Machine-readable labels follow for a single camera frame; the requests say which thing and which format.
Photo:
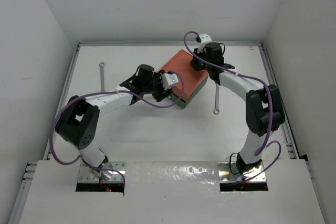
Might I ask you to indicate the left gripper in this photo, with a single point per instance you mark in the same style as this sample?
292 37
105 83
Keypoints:
161 93

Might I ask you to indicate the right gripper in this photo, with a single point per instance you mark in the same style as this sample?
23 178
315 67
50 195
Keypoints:
196 67

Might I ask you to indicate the silver wrench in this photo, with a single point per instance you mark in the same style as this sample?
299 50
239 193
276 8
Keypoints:
102 83
216 110

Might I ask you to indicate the green drawer box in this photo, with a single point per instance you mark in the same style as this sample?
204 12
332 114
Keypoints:
191 89

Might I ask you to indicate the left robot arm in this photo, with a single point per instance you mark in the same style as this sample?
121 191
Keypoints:
78 120

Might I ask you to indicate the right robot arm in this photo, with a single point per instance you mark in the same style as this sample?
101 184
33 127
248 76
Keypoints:
263 105

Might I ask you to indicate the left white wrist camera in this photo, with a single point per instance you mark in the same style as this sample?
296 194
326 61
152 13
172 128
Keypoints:
169 80

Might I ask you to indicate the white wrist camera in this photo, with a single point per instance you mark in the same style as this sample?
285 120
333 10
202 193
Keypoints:
169 80
203 40

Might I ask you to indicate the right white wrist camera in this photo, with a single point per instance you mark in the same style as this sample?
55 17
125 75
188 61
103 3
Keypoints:
203 40

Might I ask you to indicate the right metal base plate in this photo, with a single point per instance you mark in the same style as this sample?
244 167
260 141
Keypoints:
228 173

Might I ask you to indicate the metal base plate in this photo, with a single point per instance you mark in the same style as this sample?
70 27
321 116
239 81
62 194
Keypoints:
112 174
228 173

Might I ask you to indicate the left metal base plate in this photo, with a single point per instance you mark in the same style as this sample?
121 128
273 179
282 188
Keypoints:
112 174

